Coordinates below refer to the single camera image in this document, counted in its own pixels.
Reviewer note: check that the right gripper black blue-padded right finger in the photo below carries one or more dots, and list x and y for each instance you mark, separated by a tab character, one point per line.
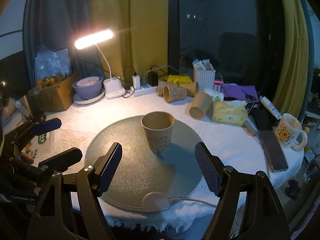
263	217

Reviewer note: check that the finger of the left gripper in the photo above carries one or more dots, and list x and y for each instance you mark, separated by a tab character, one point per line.
58	163
23	134

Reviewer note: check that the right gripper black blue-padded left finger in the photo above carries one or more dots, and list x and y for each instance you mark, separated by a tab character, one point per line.
52	217

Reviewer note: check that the patterned brown paper cup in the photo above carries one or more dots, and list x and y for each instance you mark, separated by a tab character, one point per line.
158	128

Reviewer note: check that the white green printed cup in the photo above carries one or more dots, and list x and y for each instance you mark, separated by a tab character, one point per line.
215	95

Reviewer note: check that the plain brown cup lying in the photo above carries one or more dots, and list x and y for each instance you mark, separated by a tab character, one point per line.
200	105

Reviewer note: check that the patterned cup back lying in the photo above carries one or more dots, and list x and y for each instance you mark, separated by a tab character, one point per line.
161	85

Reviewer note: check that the patterned cup lying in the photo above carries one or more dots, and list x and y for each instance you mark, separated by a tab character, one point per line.
172	93
161	85

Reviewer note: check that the patterned cup front lying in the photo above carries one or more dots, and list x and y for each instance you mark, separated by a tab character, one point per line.
172	93

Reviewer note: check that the plain brown cup back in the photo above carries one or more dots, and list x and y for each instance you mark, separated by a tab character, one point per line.
192	88

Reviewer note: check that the dark phone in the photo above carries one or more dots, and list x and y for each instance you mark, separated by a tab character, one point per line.
272	151

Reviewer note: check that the cardboard box with fruit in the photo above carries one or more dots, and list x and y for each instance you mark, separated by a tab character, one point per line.
55	98

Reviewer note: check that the round grey heating mat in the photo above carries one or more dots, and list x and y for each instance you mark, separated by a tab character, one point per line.
174	172

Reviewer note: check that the white tablecloth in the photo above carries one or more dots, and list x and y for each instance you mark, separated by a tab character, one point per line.
80	124

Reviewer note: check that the purple bowl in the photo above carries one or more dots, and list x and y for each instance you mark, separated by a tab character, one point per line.
88	87

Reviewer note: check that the white bear mug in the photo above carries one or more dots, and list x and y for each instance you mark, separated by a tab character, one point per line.
290	133

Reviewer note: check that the yellow tissue pack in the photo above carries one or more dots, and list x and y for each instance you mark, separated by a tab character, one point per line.
230	112

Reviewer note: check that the white tube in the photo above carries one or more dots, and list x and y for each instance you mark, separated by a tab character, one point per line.
270	107

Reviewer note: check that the white charger plug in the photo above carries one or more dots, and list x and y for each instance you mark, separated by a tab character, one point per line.
136	82

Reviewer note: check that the white power strip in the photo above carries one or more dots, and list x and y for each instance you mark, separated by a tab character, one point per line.
145	90

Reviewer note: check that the black scissors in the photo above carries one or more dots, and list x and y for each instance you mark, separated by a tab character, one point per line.
250	98

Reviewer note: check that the purple cloth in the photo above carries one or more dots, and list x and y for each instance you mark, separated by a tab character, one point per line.
238	92

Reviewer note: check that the black charger adapter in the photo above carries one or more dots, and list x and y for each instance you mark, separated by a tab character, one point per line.
153	79

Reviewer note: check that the teal curtain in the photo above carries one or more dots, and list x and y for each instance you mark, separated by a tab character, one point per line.
57	24

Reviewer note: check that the pink-capped small bottle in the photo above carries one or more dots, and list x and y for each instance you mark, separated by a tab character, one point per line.
217	85

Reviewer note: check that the yellow plastic bag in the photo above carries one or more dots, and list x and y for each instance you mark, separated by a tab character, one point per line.
178	79

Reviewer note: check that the white basket with packets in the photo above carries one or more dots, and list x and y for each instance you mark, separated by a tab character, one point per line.
204	74

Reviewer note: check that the yellow curtain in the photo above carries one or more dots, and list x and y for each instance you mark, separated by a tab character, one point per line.
140	34

